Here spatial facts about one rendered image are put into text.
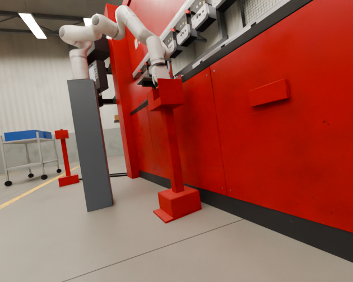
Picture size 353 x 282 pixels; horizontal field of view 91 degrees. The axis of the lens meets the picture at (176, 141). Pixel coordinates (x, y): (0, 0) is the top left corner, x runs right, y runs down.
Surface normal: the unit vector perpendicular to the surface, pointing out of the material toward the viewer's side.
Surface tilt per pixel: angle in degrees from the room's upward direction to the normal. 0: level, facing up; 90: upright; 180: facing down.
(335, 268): 0
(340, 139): 90
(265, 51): 90
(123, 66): 90
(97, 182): 90
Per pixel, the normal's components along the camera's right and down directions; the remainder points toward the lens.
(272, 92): -0.85, 0.13
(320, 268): -0.14, -0.99
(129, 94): 0.51, -0.05
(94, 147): 0.32, -0.02
